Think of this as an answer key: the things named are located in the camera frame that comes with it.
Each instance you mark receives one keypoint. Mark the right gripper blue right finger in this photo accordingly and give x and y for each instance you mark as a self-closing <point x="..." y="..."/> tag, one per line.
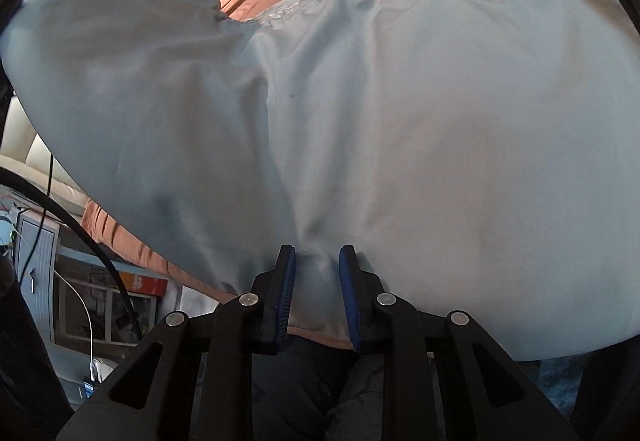
<point x="356" y="297"/>

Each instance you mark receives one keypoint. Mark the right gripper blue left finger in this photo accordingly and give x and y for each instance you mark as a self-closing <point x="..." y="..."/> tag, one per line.
<point x="278" y="300"/>

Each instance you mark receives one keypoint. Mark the cream white jacket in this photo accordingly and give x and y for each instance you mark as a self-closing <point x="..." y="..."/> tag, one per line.
<point x="481" y="155"/>

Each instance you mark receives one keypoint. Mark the blue patterned bed sheet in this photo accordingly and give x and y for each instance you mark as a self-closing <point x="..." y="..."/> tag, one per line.
<point x="559" y="379"/>

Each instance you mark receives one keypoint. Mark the white left nightstand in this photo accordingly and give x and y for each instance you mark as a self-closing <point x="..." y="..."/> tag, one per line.
<point x="34" y="259"/>

